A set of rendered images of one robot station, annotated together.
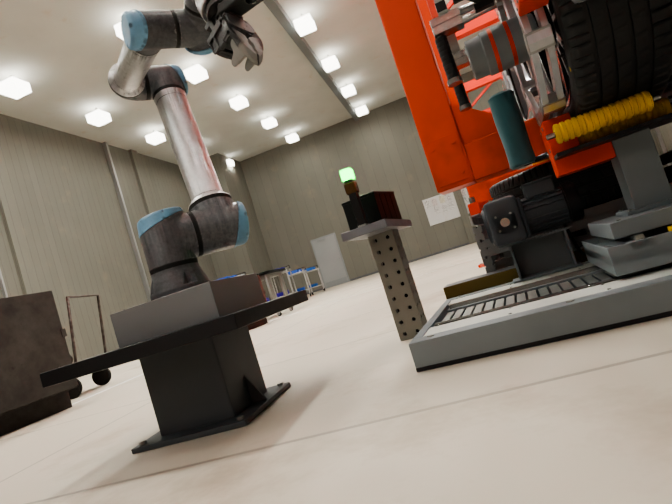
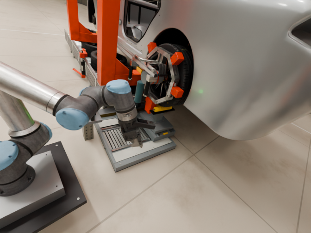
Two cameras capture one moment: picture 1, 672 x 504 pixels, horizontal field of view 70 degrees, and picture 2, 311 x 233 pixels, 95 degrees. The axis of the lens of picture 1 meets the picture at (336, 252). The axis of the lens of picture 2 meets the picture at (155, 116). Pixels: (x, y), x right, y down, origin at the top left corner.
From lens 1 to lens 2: 1.42 m
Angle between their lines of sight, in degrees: 71
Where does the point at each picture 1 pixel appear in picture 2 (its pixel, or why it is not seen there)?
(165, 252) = (15, 174)
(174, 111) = not seen: outside the picture
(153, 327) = (24, 213)
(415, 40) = (113, 27)
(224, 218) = (43, 140)
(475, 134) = (119, 72)
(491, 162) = not seen: hidden behind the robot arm
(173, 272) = (21, 180)
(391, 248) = not seen: hidden behind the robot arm
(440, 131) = (109, 67)
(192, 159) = (15, 108)
